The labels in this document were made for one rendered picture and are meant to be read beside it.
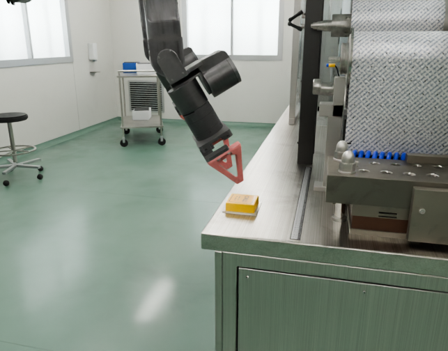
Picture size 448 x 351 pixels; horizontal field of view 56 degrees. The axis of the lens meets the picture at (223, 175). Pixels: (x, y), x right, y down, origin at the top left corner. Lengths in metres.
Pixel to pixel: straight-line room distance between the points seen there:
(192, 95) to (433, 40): 0.57
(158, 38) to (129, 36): 6.60
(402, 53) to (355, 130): 0.20
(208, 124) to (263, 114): 6.01
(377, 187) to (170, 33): 0.50
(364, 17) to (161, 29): 0.70
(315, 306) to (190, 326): 1.25
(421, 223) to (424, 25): 0.59
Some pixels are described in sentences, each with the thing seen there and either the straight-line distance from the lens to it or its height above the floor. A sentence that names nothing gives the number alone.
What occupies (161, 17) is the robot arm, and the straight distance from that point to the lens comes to 0.75.
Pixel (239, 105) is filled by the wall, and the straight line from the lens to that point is 6.82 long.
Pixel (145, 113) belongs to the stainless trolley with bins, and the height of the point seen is 0.36.
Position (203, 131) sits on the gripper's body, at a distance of 0.78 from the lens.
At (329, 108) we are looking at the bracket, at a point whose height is 1.13.
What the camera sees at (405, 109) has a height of 1.14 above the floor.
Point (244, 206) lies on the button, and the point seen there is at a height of 0.92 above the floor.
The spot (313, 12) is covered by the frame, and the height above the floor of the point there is 1.37.
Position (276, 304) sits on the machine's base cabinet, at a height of 0.75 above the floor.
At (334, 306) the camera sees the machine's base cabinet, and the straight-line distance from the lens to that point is 0.96.
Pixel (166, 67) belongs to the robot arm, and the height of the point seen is 1.25.
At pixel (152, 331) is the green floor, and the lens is 2.13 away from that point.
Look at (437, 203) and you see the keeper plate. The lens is 0.91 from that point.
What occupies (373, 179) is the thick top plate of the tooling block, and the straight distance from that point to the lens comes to 0.90.
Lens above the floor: 1.29
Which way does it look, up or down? 18 degrees down
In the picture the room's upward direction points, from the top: straight up
